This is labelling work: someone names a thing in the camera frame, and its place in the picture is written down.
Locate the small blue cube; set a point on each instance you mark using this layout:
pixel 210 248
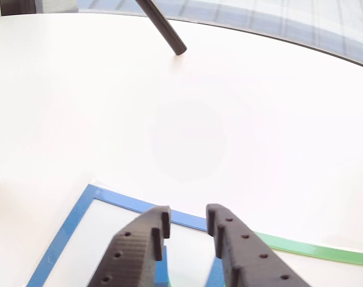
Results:
pixel 161 272

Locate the blue square frame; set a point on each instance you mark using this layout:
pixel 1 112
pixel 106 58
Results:
pixel 70 221

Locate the green square frame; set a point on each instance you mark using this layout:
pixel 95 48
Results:
pixel 318 249

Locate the black camera tripod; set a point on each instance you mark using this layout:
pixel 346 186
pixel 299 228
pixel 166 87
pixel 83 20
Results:
pixel 163 27

